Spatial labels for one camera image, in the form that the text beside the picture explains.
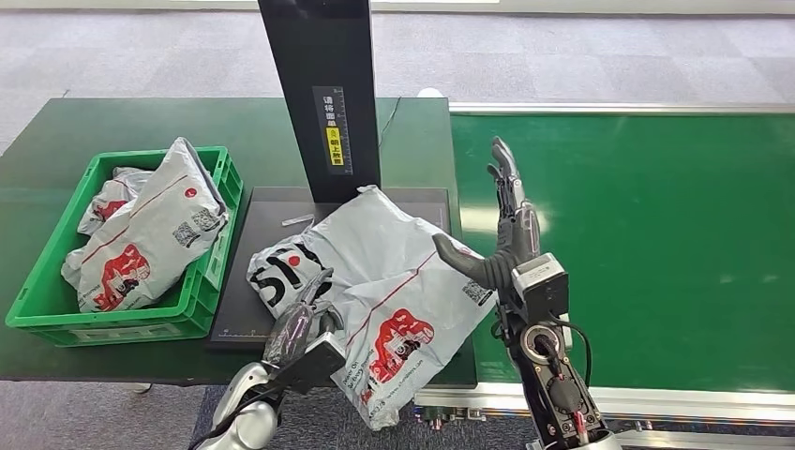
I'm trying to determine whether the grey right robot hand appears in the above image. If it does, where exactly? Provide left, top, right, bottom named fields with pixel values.
left=431, top=135, right=543, bottom=293

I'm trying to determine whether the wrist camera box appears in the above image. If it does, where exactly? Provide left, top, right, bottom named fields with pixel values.
left=509, top=251, right=571, bottom=324
left=272, top=331, right=348, bottom=397

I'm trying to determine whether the grey poly mailer package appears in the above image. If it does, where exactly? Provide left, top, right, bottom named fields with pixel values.
left=246, top=184, right=499, bottom=432

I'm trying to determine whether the small crumpled grey mailer package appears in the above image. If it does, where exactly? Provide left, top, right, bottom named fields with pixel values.
left=76, top=165, right=154, bottom=238

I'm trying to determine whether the green conveyor belt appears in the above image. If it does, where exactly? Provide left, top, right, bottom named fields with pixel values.
left=449, top=112, right=795, bottom=394

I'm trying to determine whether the black inbound scanner machine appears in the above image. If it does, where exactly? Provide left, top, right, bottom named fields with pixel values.
left=207, top=0, right=465, bottom=355

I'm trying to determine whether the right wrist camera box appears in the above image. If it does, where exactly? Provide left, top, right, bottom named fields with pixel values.
left=509, top=251, right=571, bottom=324

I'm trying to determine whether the green plastic crate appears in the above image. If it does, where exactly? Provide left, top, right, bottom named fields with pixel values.
left=5, top=145, right=244, bottom=349

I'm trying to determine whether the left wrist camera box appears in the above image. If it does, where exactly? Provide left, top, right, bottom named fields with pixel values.
left=272, top=331, right=348, bottom=397

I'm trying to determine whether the yellow and black column label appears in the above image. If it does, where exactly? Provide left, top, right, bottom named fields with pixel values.
left=311, top=84, right=354, bottom=177

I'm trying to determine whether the large grey mailer package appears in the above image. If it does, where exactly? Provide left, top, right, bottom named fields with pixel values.
left=60, top=136, right=230, bottom=314

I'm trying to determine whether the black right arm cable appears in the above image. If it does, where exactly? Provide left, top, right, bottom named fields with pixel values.
left=551, top=315, right=593, bottom=387

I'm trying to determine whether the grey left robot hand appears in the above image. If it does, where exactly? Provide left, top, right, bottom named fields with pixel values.
left=261, top=267, right=345, bottom=368

